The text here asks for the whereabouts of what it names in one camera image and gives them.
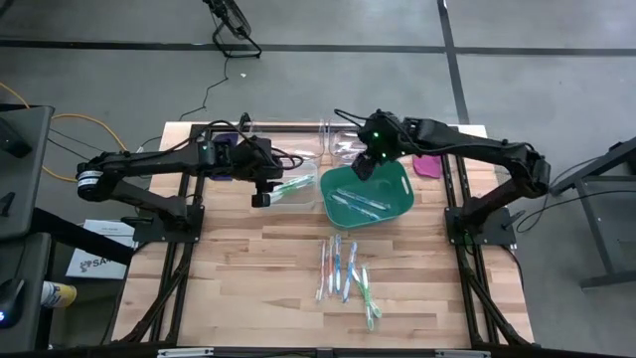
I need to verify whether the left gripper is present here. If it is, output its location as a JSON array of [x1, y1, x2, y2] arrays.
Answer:
[[233, 136, 285, 208]]

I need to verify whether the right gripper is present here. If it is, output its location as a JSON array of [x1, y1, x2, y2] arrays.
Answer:
[[351, 111, 398, 182]]

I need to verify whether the blue white toothbrush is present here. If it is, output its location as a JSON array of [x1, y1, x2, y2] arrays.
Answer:
[[341, 241, 360, 303], [334, 233, 344, 298], [335, 187, 391, 212], [330, 194, 383, 221]]

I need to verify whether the orange white toothbrush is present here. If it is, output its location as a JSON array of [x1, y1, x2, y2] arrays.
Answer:
[[315, 241, 328, 303]]

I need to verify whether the small clear plastic bin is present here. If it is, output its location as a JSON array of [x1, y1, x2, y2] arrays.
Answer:
[[255, 158, 321, 210]]

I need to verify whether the green plastic basin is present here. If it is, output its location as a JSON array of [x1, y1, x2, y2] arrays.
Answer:
[[320, 163, 416, 231]]

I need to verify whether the black floor fan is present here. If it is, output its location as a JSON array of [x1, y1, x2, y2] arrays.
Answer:
[[201, 0, 263, 60]]

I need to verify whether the white printed box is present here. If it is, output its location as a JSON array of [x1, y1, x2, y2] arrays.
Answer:
[[64, 218, 138, 280]]

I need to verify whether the black bar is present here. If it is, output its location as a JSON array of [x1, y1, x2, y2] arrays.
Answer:
[[30, 206, 136, 268]]

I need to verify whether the white yellow can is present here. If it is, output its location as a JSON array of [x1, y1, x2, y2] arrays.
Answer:
[[39, 280, 79, 309]]

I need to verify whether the black metal stand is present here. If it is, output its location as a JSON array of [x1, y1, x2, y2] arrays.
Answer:
[[549, 136, 636, 290]]

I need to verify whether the dark grey side desk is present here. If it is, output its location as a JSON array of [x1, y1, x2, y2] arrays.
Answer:
[[0, 103, 55, 243], [0, 231, 54, 352]]

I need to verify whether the black desk device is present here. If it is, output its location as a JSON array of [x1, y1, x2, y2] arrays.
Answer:
[[0, 115, 34, 159]]

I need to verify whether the black computer mouse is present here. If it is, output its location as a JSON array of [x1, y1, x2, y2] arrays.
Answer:
[[0, 276, 27, 330]]

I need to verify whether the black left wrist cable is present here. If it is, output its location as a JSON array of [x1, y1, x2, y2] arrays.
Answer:
[[270, 146, 305, 173]]

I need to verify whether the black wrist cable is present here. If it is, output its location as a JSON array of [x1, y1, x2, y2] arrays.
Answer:
[[333, 107, 369, 123], [270, 146, 305, 173]]

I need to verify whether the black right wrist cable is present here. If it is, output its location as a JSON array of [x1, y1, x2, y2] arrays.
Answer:
[[333, 107, 369, 123]]

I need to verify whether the black aluminium table frame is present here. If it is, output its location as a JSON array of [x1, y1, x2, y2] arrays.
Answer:
[[112, 121, 536, 349]]

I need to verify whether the black fan cable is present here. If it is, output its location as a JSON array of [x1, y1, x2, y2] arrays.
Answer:
[[178, 49, 231, 123]]

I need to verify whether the silver bracket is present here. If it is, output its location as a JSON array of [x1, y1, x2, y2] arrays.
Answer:
[[157, 347, 215, 358], [434, 349, 492, 358]]

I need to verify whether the yellow floor cable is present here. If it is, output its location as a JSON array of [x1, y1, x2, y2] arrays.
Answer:
[[0, 82, 131, 183]]

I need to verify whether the black floor cable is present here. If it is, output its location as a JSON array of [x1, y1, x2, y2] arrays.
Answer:
[[515, 188, 636, 235]]

